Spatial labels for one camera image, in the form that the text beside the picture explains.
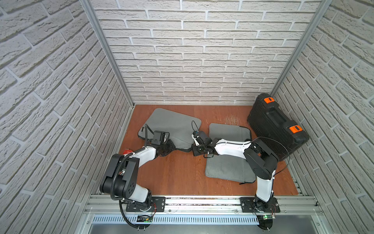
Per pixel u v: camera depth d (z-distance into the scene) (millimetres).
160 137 735
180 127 1085
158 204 731
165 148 793
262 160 495
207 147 711
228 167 832
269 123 839
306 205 765
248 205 732
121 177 437
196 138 741
